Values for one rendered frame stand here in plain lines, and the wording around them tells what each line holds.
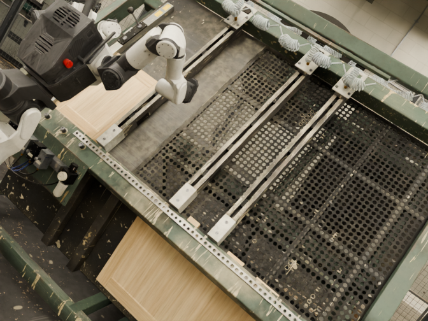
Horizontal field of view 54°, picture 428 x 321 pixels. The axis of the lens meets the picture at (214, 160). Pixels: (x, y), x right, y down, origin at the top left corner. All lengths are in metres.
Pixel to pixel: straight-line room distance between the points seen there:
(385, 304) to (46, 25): 1.76
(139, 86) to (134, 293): 1.10
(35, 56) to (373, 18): 6.13
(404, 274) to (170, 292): 1.09
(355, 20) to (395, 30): 0.63
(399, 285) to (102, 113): 1.63
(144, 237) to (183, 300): 0.37
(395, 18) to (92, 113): 5.82
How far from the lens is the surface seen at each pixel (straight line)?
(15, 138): 1.88
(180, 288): 2.19
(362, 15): 7.33
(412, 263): 2.04
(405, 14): 7.43
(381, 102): 2.32
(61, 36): 1.77
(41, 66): 1.78
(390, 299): 1.96
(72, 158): 2.17
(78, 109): 2.35
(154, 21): 2.64
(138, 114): 2.18
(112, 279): 2.38
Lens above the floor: 1.52
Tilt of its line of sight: 10 degrees down
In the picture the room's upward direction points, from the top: 34 degrees clockwise
